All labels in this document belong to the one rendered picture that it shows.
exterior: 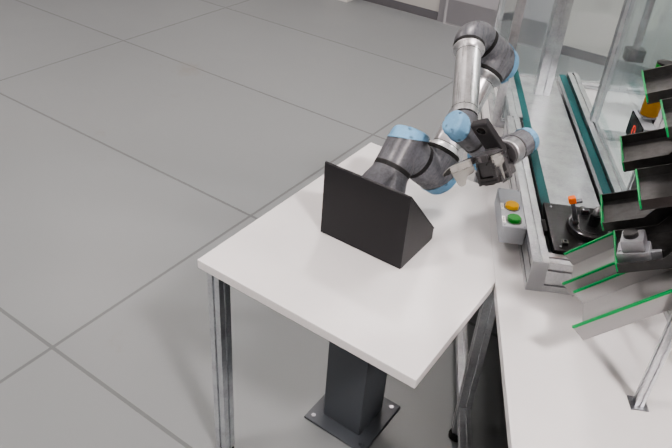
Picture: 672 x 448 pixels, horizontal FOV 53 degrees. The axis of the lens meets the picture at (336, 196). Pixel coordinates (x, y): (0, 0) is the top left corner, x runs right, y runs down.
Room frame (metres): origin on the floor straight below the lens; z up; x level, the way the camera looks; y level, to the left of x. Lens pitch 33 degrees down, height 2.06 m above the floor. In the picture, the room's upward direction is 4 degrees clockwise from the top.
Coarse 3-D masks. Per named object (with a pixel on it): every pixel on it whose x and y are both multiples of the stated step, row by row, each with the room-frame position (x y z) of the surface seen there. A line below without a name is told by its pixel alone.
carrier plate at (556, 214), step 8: (544, 208) 1.69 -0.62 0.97; (552, 208) 1.69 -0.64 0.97; (560, 208) 1.69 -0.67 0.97; (568, 208) 1.70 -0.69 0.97; (576, 208) 1.70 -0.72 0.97; (592, 208) 1.71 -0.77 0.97; (544, 216) 1.67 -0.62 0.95; (552, 216) 1.65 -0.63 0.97; (560, 216) 1.65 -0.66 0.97; (552, 224) 1.61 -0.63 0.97; (560, 224) 1.61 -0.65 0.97; (552, 232) 1.57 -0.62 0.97; (560, 232) 1.57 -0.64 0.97; (568, 232) 1.57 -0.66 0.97; (552, 240) 1.53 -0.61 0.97; (560, 240) 1.53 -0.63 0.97; (568, 240) 1.53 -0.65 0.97; (576, 240) 1.54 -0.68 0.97; (552, 248) 1.50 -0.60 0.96; (560, 248) 1.49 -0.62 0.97; (568, 248) 1.49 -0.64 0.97
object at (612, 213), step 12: (624, 192) 1.38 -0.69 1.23; (636, 192) 1.38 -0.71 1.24; (600, 204) 1.35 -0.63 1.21; (612, 204) 1.37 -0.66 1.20; (624, 204) 1.36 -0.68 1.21; (636, 204) 1.34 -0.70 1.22; (612, 216) 1.32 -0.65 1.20; (624, 216) 1.31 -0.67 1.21; (636, 216) 1.29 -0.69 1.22; (648, 216) 1.25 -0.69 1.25; (660, 216) 1.24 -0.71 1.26; (612, 228) 1.27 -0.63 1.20; (624, 228) 1.26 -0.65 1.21
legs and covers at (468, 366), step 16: (480, 320) 1.59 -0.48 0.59; (464, 336) 1.94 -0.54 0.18; (480, 336) 1.59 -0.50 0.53; (464, 352) 1.86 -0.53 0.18; (480, 352) 1.59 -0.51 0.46; (464, 368) 1.78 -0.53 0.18; (480, 368) 1.59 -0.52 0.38; (464, 384) 1.59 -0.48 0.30; (464, 400) 1.59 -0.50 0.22; (464, 416) 1.56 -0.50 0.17; (464, 432) 1.49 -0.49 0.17
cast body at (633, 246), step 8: (624, 232) 1.16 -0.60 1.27; (632, 232) 1.15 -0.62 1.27; (640, 232) 1.16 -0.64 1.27; (624, 240) 1.15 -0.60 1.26; (632, 240) 1.14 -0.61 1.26; (640, 240) 1.13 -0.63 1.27; (624, 248) 1.14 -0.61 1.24; (632, 248) 1.14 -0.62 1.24; (640, 248) 1.13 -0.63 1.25; (648, 248) 1.14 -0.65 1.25; (624, 256) 1.14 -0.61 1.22; (632, 256) 1.13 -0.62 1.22; (640, 256) 1.13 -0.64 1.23; (648, 256) 1.12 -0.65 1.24; (656, 256) 1.13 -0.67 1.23
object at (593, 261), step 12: (600, 240) 1.38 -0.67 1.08; (612, 240) 1.38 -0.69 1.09; (576, 252) 1.40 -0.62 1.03; (588, 252) 1.39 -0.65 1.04; (600, 252) 1.38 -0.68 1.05; (612, 252) 1.36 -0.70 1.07; (576, 264) 1.39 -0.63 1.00; (588, 264) 1.36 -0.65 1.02; (600, 264) 1.34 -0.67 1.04; (612, 264) 1.26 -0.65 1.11; (576, 276) 1.34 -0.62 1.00; (588, 276) 1.27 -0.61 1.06; (600, 276) 1.26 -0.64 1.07; (576, 288) 1.27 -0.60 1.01
